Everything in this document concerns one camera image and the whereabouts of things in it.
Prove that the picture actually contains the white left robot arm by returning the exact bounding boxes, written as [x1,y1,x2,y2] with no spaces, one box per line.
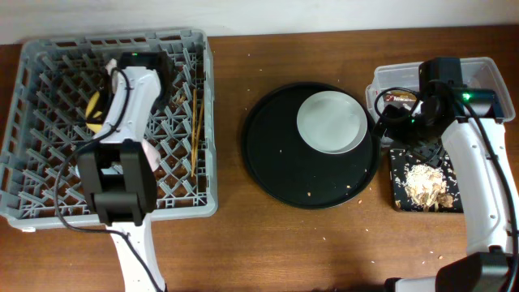
[76,52,173,291]

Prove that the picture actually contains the yellow bowl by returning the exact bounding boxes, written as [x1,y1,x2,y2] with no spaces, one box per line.
[85,91,107,134]

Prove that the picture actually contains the food scraps pile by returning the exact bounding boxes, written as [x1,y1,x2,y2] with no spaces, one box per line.
[395,152,461,213]

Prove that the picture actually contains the white round plate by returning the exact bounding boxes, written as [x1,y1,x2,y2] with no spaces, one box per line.
[296,91,367,155]

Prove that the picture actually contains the gold foil wrapper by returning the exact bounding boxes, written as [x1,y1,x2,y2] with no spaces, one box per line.
[384,92,416,102]

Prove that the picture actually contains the black rectangular tray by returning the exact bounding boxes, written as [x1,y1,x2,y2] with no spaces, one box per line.
[388,140,465,214]

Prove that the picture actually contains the clear plastic waste bin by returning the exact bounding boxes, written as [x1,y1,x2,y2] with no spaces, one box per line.
[366,57,516,123]

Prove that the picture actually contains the grey plastic dishwasher rack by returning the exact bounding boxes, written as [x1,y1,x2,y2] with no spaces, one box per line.
[1,29,218,232]

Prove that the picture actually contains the wooden chopstick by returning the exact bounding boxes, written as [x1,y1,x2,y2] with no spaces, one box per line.
[191,99,204,177]
[191,88,198,177]

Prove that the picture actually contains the pink plastic cup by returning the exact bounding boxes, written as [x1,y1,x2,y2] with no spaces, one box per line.
[142,140,161,172]

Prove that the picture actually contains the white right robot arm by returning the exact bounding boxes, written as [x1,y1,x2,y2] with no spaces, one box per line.
[376,88,518,291]

